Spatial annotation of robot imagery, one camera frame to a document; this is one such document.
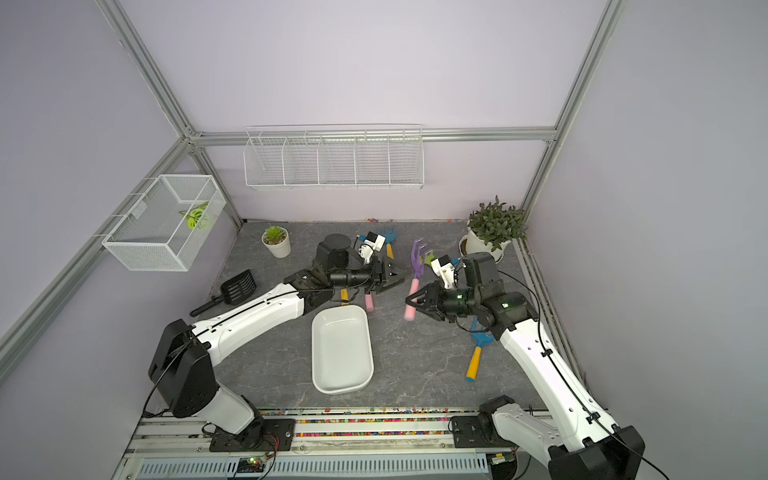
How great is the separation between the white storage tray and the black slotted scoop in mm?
313

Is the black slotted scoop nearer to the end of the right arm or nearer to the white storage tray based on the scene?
the white storage tray

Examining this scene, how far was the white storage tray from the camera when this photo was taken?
813 mm

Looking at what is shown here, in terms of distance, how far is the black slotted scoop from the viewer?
1.00 meters
